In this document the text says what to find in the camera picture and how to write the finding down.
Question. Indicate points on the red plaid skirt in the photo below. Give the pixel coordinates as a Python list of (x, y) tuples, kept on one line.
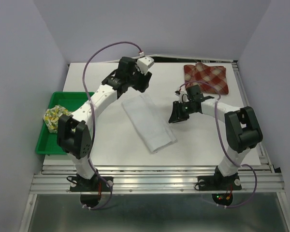
[(215, 76)]

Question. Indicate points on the white skirt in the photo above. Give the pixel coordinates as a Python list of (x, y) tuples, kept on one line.
[(148, 123)]

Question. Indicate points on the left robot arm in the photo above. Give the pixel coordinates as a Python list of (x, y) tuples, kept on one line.
[(76, 132)]

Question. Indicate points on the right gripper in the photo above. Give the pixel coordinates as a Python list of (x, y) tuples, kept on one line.
[(177, 115)]

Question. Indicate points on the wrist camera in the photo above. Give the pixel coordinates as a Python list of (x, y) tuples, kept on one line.
[(144, 63), (182, 96)]

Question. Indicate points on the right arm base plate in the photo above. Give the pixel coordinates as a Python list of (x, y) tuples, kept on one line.
[(211, 183)]

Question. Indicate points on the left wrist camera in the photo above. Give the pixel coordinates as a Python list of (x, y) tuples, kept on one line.
[(144, 63)]

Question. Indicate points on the aluminium rail frame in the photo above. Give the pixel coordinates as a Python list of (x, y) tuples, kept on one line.
[(155, 192)]

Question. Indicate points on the green plastic tray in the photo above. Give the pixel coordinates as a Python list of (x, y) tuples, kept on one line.
[(47, 142)]

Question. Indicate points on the yellow floral skirt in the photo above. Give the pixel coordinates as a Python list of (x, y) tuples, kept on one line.
[(52, 116)]

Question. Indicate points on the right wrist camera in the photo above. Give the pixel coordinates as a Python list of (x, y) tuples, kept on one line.
[(182, 96)]

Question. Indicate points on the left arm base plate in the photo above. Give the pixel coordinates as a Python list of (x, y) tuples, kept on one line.
[(79, 184)]

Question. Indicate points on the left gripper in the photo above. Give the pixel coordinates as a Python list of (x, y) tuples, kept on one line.
[(144, 84)]

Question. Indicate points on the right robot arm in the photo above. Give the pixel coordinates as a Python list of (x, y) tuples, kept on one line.
[(243, 133)]

